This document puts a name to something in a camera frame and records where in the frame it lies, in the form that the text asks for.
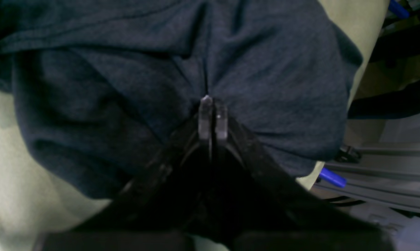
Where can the dark navy long-sleeve shirt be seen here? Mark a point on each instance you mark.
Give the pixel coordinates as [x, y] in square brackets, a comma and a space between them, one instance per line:
[100, 85]

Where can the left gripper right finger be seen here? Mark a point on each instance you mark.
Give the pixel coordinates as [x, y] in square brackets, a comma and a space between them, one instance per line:
[264, 209]

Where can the blue clamp handle left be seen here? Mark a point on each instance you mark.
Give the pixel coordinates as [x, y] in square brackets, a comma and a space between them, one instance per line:
[398, 10]

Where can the green table cloth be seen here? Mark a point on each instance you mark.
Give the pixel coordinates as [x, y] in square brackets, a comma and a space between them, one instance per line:
[32, 200]

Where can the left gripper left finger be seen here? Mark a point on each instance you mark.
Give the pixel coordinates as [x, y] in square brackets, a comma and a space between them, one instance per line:
[151, 213]

